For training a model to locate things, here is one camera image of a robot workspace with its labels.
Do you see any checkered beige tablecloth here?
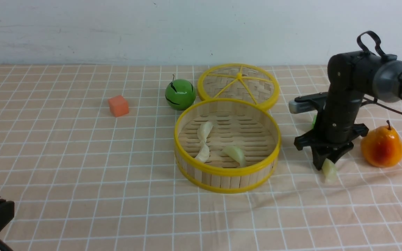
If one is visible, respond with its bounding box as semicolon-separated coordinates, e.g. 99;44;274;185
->
0;65;402;251

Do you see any orange toy pear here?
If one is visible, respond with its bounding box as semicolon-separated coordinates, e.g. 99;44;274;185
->
360;120;402;168

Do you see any bamboo steamer lid yellow rim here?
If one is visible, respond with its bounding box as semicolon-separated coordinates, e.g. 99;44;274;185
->
197;63;280;110

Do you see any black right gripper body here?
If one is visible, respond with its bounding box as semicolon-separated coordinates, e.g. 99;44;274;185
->
294;92;369;152

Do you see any grey black wrist camera right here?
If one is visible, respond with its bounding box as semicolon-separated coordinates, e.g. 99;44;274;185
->
288;92;328;114

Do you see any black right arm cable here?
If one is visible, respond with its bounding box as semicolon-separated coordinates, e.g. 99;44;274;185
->
356;31;402;123

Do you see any green toy apple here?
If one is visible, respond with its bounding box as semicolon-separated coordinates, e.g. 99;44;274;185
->
165;74;196;110

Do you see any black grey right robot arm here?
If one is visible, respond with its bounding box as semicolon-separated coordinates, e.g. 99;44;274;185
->
289;51;402;170

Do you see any pale dumpling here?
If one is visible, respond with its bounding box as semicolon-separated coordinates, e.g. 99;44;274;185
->
197;121;213;143
322;159;337;184
195;142;210;163
222;145;247;167

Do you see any bamboo steamer tray yellow rim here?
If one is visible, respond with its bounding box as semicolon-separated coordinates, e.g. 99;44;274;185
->
174;98;281;193

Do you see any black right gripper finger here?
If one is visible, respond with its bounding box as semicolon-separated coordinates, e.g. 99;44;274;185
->
328;143;354;163
311;146;328;170

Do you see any orange foam cube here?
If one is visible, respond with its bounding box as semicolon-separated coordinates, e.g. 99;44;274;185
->
108;95;129;117

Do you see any green foam cube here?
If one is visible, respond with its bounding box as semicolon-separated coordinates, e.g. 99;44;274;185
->
311;114;317;129

